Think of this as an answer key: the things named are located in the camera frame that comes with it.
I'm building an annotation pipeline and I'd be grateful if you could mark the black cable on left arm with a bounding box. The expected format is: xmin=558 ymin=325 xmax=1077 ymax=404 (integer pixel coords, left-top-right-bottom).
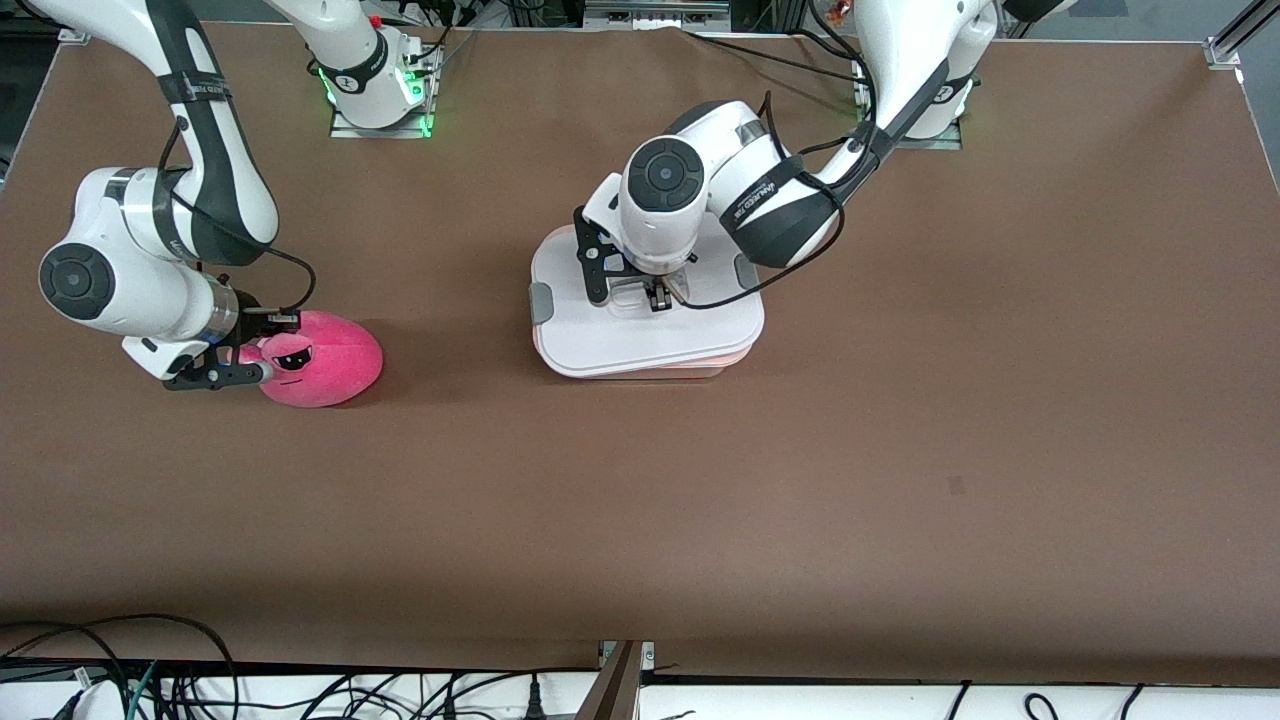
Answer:
xmin=672 ymin=92 xmax=881 ymax=311

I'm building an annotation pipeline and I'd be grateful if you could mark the brown beam with metal brackets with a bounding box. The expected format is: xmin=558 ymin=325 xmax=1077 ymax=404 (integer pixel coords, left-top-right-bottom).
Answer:
xmin=575 ymin=640 xmax=656 ymax=720

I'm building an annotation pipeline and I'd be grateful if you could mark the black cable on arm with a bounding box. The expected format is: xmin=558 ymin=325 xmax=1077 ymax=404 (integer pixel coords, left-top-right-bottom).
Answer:
xmin=155 ymin=115 xmax=318 ymax=313
xmin=672 ymin=92 xmax=881 ymax=311

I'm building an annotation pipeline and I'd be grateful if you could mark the black looped cable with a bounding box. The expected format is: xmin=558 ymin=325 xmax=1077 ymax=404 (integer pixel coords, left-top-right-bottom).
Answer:
xmin=0 ymin=613 xmax=239 ymax=720

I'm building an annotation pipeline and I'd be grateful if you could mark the black cable across table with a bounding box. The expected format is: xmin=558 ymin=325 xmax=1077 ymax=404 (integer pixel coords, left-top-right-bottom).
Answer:
xmin=685 ymin=30 xmax=863 ymax=83

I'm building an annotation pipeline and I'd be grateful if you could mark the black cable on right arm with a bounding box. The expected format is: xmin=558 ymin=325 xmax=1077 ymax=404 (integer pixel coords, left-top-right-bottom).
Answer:
xmin=155 ymin=115 xmax=318 ymax=313

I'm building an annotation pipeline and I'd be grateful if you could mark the pink round plush toy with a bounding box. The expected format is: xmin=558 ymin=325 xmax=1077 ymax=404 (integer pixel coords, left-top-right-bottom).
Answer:
xmin=228 ymin=310 xmax=385 ymax=409

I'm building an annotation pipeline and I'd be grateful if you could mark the aluminium frame profile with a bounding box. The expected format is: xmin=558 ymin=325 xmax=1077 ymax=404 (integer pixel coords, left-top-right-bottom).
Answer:
xmin=1205 ymin=0 xmax=1280 ymax=69

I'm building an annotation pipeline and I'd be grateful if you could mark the green cable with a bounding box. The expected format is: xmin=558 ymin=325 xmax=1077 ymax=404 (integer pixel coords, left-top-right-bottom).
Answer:
xmin=128 ymin=660 xmax=159 ymax=720

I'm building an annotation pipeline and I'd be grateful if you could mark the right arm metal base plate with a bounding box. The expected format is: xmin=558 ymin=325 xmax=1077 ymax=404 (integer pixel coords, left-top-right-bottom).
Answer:
xmin=330 ymin=45 xmax=441 ymax=139

